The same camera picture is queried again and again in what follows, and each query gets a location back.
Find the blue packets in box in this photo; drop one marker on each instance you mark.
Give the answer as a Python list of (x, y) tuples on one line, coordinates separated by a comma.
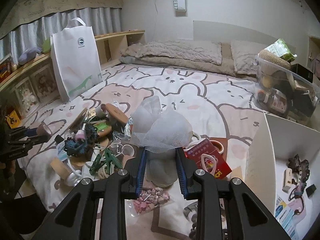
[(290, 215)]

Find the grey window curtain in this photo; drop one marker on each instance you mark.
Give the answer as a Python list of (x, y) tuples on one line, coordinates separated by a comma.
[(33, 34)]

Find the large brown hair claw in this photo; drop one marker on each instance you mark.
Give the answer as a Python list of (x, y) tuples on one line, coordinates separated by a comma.
[(193, 231)]

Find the red packet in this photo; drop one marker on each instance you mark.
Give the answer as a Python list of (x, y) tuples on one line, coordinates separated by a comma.
[(205, 146)]

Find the right beige pillow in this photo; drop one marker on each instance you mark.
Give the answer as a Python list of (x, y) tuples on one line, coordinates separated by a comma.
[(244, 54)]

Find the wooden brush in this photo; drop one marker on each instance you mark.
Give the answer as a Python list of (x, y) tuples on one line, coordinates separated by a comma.
[(116, 113)]

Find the pink plastic scissors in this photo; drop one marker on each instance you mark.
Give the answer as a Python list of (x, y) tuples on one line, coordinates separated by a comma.
[(209, 163)]

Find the white tote bag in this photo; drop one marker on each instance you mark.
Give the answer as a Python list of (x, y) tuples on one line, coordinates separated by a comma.
[(75, 59)]

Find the small black clip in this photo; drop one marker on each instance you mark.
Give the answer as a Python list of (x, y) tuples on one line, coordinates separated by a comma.
[(310, 190)]

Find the dark blue crochet scrunchie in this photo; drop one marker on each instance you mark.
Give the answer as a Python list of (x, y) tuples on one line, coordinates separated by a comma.
[(82, 143)]

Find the cartoon bear bedspread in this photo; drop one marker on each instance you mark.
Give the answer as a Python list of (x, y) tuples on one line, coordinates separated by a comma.
[(216, 106)]

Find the bag of pink beads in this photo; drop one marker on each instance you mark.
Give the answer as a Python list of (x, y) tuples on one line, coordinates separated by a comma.
[(148, 200)]

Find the dark scrunchie in box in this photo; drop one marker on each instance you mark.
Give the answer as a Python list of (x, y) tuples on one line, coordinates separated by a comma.
[(301, 169)]

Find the wooden bedside shelf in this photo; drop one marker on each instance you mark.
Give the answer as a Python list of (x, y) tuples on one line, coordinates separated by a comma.
[(108, 46)]

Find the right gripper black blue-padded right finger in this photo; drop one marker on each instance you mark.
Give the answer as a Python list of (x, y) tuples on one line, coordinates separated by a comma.
[(247, 217)]

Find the clear hair claw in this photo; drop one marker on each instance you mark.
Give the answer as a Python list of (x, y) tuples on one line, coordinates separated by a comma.
[(190, 211)]

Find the clear plastic storage bin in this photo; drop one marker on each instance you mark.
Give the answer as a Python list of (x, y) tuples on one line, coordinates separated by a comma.
[(284, 93)]

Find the white round device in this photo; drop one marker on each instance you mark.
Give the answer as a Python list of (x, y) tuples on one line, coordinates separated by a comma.
[(71, 177)]

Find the green clothes pegs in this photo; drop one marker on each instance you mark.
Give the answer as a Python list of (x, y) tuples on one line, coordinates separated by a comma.
[(105, 164)]

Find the white mesh bath pouf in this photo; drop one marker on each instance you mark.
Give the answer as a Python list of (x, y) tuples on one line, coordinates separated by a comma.
[(160, 133)]

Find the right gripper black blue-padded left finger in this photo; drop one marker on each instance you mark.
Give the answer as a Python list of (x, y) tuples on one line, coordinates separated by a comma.
[(76, 216)]

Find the white storage box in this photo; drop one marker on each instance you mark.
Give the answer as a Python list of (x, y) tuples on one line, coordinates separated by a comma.
[(276, 141)]

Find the purple plush toy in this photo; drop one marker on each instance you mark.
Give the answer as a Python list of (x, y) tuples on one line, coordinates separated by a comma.
[(29, 55)]

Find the left beige pillow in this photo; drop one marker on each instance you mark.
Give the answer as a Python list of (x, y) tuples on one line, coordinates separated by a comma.
[(199, 51)]

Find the green snack bag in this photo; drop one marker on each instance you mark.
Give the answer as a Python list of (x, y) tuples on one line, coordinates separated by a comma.
[(281, 50)]

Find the beige pillow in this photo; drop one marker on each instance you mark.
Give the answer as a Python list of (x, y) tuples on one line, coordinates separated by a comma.
[(244, 54), (199, 51)]

